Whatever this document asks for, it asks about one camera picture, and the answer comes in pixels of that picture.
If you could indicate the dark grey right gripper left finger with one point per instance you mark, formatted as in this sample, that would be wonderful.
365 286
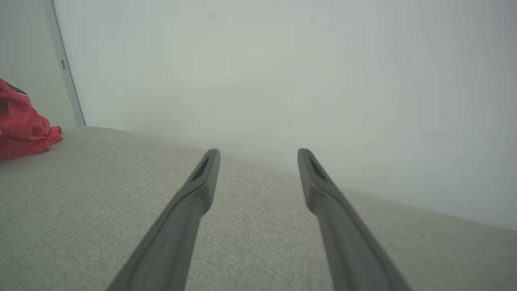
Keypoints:
169 242

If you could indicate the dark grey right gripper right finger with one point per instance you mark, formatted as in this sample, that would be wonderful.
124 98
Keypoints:
351 246

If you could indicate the red and white basketball jersey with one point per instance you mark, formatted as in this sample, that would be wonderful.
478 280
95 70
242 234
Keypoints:
22 125

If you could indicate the grey metal pole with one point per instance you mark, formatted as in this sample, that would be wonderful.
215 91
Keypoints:
69 81

